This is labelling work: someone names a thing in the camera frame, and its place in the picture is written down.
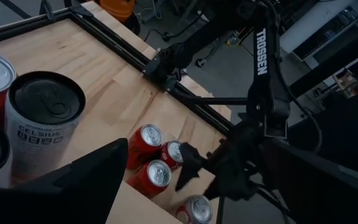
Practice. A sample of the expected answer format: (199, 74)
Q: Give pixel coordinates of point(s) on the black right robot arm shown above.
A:
(261, 77)

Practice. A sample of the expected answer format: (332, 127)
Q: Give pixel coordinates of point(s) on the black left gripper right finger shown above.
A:
(328, 196)

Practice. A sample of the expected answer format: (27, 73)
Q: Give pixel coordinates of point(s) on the orange shop vacuum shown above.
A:
(117, 7)

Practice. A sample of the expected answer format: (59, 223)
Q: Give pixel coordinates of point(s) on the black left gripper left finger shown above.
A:
(73, 193)

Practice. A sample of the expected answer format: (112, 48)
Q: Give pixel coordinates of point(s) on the black aluminium table frame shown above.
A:
(120, 46)

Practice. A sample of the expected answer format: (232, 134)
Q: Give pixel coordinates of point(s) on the silver diet cola can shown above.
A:
(199, 209)

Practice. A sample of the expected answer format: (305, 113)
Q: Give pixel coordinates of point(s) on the white-framed glass door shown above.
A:
(303, 31)

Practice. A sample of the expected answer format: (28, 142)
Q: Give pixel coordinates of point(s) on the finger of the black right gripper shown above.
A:
(216, 191)
(191, 163)

